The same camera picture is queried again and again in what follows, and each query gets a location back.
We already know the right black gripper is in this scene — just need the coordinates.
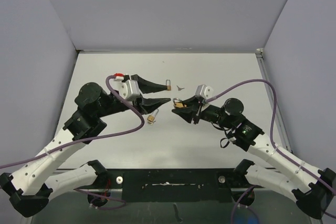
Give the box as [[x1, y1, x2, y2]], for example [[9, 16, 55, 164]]
[[173, 95, 234, 129]]

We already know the wide brass padlock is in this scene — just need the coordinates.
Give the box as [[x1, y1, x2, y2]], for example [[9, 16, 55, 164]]
[[173, 98, 187, 109]]

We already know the long-shackle brass padlock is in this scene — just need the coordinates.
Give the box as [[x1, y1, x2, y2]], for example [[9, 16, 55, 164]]
[[166, 79, 172, 91], [146, 109, 160, 125]]

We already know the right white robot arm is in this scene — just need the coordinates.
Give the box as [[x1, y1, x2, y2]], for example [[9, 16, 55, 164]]
[[172, 96, 335, 219]]

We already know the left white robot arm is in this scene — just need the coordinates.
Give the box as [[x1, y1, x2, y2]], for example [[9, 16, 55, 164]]
[[1, 73, 171, 218]]

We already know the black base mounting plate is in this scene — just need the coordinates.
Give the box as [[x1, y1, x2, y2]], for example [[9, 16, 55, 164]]
[[76, 168, 266, 204]]

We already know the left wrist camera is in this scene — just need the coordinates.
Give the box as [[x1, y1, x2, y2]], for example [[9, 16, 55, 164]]
[[119, 80, 141, 101]]

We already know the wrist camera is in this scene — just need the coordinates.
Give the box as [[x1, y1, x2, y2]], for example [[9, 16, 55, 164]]
[[195, 84, 214, 100], [119, 80, 141, 101]]

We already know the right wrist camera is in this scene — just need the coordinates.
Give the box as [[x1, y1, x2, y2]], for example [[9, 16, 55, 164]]
[[195, 84, 214, 100]]

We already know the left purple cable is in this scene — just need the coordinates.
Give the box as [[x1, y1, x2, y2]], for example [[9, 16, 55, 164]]
[[0, 74, 145, 169]]

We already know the aluminium frame rail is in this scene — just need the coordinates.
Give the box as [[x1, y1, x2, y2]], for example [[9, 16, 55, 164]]
[[255, 48, 293, 154]]

